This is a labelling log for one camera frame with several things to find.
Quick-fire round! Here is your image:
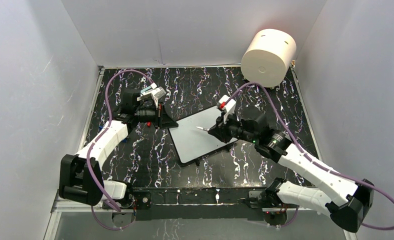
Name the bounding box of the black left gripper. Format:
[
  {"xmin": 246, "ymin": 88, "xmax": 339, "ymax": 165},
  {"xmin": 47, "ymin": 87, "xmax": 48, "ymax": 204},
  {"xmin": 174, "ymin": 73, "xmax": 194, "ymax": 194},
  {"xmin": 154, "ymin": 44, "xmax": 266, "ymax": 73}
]
[{"xmin": 134, "ymin": 101, "xmax": 178, "ymax": 130}]

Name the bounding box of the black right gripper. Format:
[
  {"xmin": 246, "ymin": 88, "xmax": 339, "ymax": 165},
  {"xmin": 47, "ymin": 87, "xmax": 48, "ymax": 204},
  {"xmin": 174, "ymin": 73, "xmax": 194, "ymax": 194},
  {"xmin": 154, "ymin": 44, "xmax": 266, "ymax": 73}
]
[{"xmin": 207, "ymin": 110, "xmax": 257, "ymax": 144}]

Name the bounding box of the red capped whiteboard marker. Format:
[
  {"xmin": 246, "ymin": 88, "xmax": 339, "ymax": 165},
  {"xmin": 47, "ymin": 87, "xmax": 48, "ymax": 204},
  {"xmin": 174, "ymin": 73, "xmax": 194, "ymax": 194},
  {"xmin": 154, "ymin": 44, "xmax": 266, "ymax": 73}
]
[{"xmin": 196, "ymin": 126, "xmax": 210, "ymax": 132}]

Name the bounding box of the black framed whiteboard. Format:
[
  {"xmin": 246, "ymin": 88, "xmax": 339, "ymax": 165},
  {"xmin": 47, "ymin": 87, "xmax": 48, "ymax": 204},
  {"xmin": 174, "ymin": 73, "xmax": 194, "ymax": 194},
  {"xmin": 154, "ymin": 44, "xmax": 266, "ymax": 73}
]
[{"xmin": 168, "ymin": 106, "xmax": 237, "ymax": 166}]

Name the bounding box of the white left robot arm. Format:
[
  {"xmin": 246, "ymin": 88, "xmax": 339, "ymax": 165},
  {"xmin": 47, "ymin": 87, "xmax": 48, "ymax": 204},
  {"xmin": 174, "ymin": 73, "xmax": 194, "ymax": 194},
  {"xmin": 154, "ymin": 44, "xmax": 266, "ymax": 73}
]
[{"xmin": 58, "ymin": 85, "xmax": 179, "ymax": 211}]

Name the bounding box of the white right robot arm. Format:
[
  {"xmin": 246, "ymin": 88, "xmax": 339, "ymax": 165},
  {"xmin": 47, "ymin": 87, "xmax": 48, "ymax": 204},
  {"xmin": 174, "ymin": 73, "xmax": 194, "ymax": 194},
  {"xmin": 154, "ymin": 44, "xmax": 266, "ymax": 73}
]
[{"xmin": 208, "ymin": 107, "xmax": 374, "ymax": 233}]

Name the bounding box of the teal and cream eraser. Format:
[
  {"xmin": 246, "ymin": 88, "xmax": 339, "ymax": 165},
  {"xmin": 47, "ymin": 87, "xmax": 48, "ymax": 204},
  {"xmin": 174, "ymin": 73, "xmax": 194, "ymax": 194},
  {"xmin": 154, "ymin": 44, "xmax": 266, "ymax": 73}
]
[{"xmin": 140, "ymin": 83, "xmax": 157, "ymax": 96}]

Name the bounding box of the cream cylindrical container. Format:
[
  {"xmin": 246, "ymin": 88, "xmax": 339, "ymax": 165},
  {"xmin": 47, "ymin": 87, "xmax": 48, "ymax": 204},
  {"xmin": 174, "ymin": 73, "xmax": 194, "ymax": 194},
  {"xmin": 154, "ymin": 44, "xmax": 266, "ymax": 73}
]
[{"xmin": 240, "ymin": 28, "xmax": 297, "ymax": 88}]

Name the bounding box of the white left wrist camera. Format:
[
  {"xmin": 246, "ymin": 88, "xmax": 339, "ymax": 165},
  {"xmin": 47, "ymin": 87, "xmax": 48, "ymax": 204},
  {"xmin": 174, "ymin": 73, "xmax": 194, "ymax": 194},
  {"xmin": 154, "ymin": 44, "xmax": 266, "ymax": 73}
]
[{"xmin": 137, "ymin": 83, "xmax": 167, "ymax": 108}]

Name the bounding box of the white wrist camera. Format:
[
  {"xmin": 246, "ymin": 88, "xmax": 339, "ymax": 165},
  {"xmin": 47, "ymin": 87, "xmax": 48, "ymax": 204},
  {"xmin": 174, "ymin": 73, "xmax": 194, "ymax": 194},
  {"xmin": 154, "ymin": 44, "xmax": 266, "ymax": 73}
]
[
  {"xmin": 137, "ymin": 83, "xmax": 167, "ymax": 108},
  {"xmin": 217, "ymin": 95, "xmax": 236, "ymax": 124}
]

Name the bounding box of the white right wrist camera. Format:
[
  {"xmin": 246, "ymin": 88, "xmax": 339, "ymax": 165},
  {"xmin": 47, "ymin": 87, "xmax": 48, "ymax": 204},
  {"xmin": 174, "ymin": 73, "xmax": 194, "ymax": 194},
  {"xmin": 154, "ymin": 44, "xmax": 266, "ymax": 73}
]
[{"xmin": 217, "ymin": 95, "xmax": 236, "ymax": 124}]

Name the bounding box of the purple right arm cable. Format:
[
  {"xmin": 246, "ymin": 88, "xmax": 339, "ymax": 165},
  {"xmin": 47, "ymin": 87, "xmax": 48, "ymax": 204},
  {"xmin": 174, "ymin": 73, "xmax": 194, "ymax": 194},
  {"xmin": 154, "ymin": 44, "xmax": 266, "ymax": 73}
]
[{"xmin": 223, "ymin": 81, "xmax": 394, "ymax": 231}]

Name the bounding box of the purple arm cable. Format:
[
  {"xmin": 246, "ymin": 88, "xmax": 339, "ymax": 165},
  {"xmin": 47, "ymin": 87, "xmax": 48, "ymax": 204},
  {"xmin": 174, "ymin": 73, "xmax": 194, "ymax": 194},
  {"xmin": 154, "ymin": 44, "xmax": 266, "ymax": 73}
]
[
  {"xmin": 85, "ymin": 69, "xmax": 156, "ymax": 231},
  {"xmin": 223, "ymin": 81, "xmax": 394, "ymax": 231}
]

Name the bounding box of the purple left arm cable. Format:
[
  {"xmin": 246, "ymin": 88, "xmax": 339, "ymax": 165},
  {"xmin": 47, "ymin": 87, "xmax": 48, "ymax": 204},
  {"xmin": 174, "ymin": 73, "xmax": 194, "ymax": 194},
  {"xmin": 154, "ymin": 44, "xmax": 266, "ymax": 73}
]
[{"xmin": 85, "ymin": 69, "xmax": 156, "ymax": 231}]

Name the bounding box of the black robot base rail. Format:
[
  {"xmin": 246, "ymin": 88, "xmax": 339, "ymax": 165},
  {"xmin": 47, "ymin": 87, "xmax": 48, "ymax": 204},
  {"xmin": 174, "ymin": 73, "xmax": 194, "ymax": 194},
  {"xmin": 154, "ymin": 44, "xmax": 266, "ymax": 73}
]
[{"xmin": 129, "ymin": 187, "xmax": 290, "ymax": 225}]

